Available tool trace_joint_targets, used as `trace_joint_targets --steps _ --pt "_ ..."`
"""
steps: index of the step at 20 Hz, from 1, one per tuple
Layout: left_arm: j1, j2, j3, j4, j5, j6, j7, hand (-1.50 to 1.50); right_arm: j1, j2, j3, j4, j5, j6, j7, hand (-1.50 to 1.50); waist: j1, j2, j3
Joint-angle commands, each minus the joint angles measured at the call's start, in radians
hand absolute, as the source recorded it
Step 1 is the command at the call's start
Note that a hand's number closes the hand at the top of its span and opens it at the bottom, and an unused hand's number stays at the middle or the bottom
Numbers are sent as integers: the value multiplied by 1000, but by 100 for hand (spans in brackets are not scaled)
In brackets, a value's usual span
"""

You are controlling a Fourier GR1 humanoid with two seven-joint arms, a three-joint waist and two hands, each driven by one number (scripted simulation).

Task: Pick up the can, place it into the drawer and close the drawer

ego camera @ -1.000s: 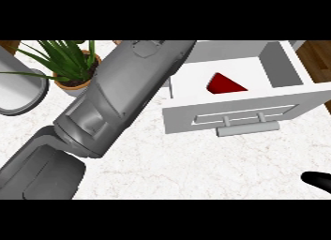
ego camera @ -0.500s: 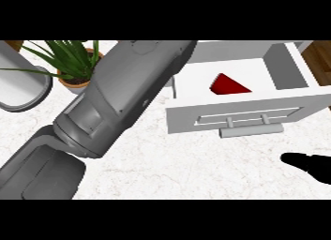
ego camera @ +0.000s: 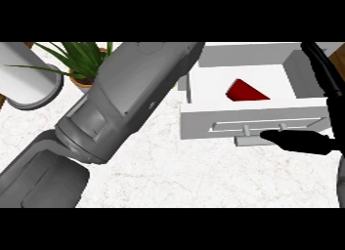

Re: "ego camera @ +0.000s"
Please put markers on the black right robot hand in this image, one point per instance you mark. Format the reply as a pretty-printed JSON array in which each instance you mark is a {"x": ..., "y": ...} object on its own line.
[{"x": 341, "y": 110}]

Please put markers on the red can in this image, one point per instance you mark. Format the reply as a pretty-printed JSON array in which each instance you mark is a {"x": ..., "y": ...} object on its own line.
[{"x": 245, "y": 91}]

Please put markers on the white open drawer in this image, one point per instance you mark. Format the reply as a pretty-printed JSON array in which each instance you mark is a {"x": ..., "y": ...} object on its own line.
[{"x": 257, "y": 84}]

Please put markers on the green potted plant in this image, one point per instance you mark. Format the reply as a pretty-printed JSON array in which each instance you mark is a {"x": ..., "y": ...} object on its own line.
[{"x": 84, "y": 62}]

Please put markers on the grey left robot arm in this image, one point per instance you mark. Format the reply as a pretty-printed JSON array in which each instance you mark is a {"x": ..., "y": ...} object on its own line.
[{"x": 118, "y": 104}]

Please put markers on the white cylinder with grey rim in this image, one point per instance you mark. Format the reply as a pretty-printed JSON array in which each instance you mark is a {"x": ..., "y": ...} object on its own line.
[{"x": 21, "y": 74}]

